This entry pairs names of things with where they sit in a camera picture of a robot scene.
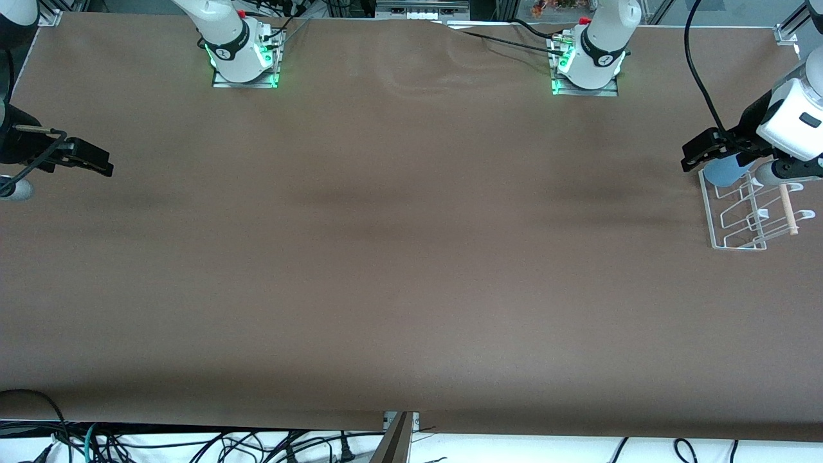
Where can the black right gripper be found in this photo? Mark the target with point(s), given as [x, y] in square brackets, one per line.
[19, 145]

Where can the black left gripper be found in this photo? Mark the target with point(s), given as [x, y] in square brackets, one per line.
[750, 128]

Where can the grey power strip box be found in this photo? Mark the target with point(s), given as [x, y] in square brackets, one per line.
[421, 14]

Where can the blue plastic cup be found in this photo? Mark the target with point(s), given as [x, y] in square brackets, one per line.
[723, 172]

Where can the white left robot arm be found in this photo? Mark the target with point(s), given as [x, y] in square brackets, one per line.
[604, 45]

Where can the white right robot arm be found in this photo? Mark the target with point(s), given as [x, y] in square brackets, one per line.
[225, 38]

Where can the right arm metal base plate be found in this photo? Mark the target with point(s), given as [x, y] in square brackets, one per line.
[244, 84]

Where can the dark diagonal metal bar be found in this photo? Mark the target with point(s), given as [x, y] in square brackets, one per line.
[395, 444]

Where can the orange red clutter object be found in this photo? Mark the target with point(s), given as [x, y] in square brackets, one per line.
[546, 8]

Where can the brown table cover sheet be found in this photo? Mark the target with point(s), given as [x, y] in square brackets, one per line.
[411, 321]

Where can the aluminium frame post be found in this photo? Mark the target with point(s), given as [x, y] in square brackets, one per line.
[50, 16]
[787, 31]

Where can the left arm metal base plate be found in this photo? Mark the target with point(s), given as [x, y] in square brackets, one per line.
[585, 92]

